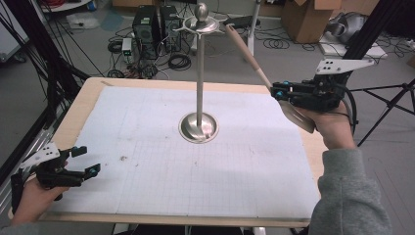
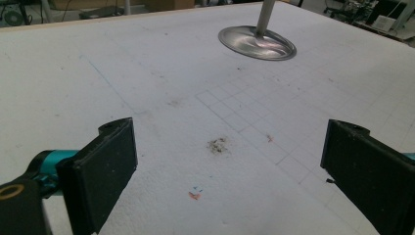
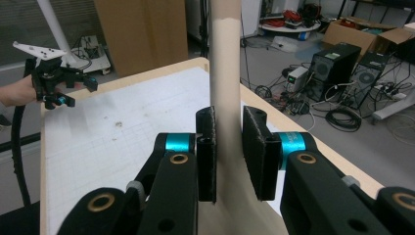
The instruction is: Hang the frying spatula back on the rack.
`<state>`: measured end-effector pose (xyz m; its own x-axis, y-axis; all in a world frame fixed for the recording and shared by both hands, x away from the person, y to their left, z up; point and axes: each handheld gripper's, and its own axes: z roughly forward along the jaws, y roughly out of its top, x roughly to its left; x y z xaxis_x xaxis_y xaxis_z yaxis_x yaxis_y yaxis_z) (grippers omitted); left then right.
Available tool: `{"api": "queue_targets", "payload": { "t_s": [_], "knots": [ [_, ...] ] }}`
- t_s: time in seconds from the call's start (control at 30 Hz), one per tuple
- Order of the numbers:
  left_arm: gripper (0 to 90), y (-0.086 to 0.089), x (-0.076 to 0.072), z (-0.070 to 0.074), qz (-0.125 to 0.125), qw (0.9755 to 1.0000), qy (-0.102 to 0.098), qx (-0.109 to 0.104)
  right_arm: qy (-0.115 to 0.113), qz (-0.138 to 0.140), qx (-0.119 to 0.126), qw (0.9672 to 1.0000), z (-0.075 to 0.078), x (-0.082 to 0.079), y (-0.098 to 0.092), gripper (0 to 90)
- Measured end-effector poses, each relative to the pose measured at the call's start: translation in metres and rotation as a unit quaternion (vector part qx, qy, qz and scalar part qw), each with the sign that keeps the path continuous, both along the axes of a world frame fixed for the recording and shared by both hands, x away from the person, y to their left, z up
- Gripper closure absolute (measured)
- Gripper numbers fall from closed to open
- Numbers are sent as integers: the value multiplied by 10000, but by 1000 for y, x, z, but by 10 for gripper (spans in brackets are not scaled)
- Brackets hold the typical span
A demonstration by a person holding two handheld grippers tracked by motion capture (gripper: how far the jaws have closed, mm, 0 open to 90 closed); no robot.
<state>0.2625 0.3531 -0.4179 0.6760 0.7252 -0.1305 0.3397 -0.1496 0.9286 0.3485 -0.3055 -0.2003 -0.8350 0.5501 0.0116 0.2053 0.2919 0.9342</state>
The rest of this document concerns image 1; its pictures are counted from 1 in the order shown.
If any large cardboard box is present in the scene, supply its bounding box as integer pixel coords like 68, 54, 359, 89
282, 0, 331, 44

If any round white platform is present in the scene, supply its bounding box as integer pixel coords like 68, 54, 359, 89
40, 0, 93, 13

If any person's left hand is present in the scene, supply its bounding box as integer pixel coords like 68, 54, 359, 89
11, 177, 70, 226

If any grey white device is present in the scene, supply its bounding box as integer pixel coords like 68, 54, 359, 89
327, 12, 367, 39

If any black cable coil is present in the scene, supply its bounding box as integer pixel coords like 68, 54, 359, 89
167, 52, 193, 71
107, 39, 123, 55

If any beige slotted spatula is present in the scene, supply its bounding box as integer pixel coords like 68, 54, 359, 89
224, 23, 317, 135

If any black frame beam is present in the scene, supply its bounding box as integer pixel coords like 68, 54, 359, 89
342, 0, 415, 61

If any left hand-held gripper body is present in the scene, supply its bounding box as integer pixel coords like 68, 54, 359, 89
19, 142, 83, 190

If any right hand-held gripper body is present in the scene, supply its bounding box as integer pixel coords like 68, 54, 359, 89
290, 58, 376, 113

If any white plastic bag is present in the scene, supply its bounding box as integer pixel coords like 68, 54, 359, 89
67, 13, 101, 30

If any black strap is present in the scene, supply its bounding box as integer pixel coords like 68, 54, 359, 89
10, 172, 25, 213

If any white grid mat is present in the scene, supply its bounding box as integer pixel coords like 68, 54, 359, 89
48, 85, 321, 219

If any white power box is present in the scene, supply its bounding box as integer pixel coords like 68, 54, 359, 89
121, 37, 133, 65

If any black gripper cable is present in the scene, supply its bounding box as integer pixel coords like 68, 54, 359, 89
339, 83, 359, 138

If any black computer tower green sticker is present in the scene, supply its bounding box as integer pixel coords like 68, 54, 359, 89
131, 4, 161, 61

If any metal utensil stand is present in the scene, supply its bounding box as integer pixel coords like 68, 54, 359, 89
172, 2, 229, 145

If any black tripod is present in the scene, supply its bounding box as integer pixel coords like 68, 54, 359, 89
348, 77, 415, 148

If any person's right hand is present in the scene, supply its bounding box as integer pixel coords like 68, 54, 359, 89
295, 101, 357, 151

